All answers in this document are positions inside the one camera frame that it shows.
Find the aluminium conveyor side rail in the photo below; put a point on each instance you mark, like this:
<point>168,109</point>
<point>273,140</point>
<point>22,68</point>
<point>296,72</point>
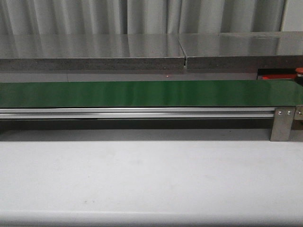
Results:
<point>135,113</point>

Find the steel conveyor support bracket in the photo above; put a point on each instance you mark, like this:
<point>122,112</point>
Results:
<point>282,124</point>

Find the grey pleated curtain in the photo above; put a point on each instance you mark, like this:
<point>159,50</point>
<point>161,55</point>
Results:
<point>45,17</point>

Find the steel conveyor end plate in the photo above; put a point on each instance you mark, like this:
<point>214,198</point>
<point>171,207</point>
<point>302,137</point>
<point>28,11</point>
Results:
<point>298,118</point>

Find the green conveyor belt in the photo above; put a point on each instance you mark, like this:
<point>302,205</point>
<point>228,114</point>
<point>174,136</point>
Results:
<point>204,93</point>

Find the red plastic tray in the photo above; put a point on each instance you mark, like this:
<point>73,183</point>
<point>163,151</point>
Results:
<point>290,76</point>

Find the grey stone counter left slab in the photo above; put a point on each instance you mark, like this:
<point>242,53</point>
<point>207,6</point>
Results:
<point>91,53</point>

